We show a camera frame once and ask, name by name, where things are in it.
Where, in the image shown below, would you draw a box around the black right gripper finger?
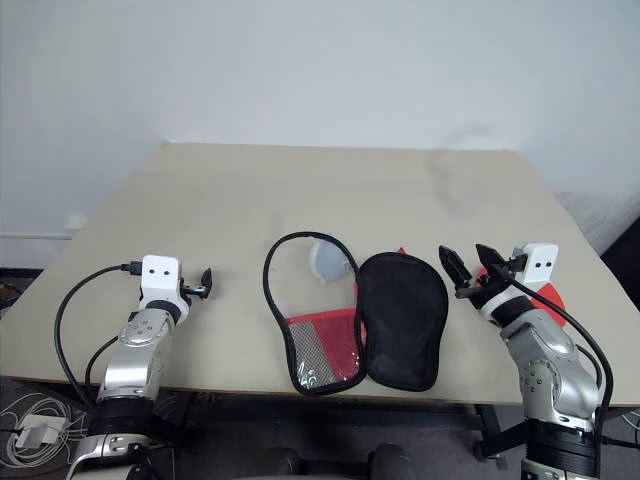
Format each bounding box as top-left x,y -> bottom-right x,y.
474,243 -> 507,274
438,244 -> 472,291

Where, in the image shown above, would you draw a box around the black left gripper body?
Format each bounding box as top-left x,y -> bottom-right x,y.
178,277 -> 204,302

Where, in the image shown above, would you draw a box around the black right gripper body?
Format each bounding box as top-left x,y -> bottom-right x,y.
454,259 -> 519,309

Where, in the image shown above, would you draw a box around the red table tennis paddle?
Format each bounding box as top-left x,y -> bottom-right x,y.
474,267 -> 569,330

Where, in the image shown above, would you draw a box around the red black paddle case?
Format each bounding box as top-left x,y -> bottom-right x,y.
263,230 -> 450,394

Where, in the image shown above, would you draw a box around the black furniture piece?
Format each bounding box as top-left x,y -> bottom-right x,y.
598,213 -> 640,284

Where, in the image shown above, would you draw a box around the white power adapter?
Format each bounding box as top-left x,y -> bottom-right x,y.
13,413 -> 69,449

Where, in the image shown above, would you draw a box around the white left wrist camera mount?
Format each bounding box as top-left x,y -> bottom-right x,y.
138,255 -> 192,326

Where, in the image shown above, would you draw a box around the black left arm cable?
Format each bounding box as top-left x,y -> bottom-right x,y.
53,260 -> 146,409

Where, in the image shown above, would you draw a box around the white wall cable duct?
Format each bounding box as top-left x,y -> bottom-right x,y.
0,232 -> 74,242

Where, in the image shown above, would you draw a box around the white tangled floor cables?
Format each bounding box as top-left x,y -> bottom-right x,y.
0,389 -> 89,469

